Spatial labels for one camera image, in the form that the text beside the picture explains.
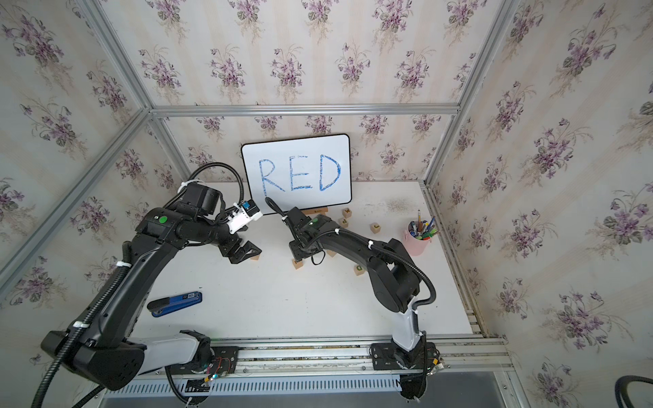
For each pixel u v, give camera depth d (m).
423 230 0.91
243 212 0.60
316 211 1.04
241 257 0.61
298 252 0.77
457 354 0.76
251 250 0.61
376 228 1.01
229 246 0.60
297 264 0.91
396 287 0.48
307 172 0.98
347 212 1.07
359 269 0.90
